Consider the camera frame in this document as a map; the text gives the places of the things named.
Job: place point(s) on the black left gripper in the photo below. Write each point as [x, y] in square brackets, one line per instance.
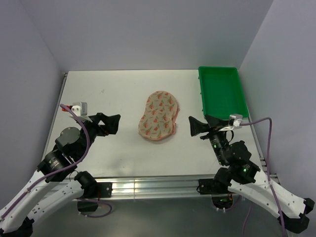
[110, 126]

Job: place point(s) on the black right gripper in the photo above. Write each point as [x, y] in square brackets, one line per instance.
[196, 126]

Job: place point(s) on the floral pink mesh laundry bag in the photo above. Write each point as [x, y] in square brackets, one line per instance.
[159, 118]

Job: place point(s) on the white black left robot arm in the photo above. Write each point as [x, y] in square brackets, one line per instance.
[33, 203]

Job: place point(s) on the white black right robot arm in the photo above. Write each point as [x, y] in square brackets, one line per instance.
[239, 175]

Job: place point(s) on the green plastic tray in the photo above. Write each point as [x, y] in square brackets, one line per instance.
[221, 92]

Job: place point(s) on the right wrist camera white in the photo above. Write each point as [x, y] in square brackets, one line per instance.
[235, 121]

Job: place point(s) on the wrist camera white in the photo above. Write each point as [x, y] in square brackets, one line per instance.
[235, 121]
[79, 109]

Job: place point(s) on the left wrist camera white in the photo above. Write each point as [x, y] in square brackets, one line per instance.
[79, 109]

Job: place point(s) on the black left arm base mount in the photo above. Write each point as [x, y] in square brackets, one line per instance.
[98, 190]

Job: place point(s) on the aluminium table frame rail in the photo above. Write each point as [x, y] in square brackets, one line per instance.
[136, 167]

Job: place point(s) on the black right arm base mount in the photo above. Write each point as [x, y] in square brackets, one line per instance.
[222, 200]

